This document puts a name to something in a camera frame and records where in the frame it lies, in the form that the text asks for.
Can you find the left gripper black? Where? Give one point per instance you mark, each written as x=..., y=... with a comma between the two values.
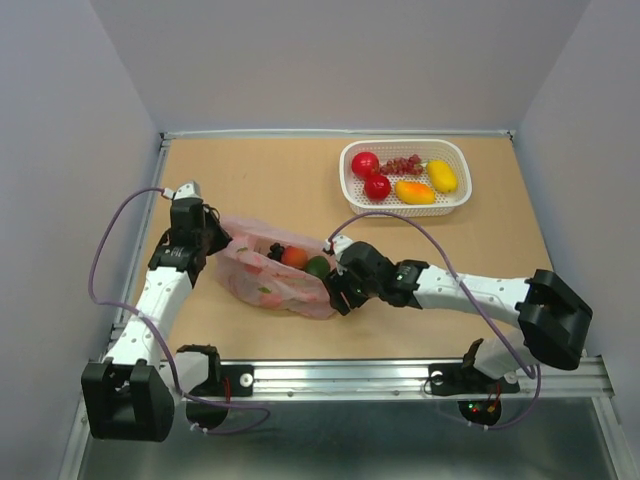
x=221, y=238

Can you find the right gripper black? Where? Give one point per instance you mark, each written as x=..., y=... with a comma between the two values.
x=336, y=283

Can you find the pink plastic bag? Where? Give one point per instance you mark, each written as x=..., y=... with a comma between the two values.
x=244, y=269

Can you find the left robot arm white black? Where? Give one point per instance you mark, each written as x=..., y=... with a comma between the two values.
x=133, y=392

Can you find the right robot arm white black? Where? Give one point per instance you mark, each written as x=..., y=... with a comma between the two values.
x=549, y=320

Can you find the green lime fruit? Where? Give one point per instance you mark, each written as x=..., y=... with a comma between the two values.
x=318, y=266

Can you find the orange peach fruit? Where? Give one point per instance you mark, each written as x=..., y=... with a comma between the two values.
x=294, y=257

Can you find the yellow lemon fruit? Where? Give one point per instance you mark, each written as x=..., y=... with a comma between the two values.
x=442, y=177

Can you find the dark grape bunch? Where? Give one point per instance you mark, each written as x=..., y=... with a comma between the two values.
x=276, y=252

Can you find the red apple lower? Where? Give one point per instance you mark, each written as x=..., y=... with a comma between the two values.
x=377, y=187

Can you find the red apple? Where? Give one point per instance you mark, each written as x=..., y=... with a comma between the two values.
x=365, y=164
x=377, y=187

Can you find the orange yellow mango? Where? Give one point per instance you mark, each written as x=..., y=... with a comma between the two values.
x=414, y=193

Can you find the red apple upper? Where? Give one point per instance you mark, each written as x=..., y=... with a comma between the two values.
x=365, y=164

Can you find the white plastic basket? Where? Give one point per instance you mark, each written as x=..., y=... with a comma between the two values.
x=427, y=150

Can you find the red grape bunch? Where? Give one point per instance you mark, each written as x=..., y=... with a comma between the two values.
x=411, y=165

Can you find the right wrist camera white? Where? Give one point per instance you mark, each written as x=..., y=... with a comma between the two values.
x=336, y=246

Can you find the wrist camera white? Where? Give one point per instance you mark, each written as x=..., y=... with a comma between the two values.
x=188, y=190
x=336, y=246

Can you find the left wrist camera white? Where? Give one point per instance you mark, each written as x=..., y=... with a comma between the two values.
x=188, y=190

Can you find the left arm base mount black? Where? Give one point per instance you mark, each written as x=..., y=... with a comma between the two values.
x=201, y=372

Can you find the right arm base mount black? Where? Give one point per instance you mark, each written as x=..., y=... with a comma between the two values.
x=462, y=377

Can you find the aluminium front rail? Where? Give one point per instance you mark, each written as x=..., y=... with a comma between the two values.
x=399, y=380

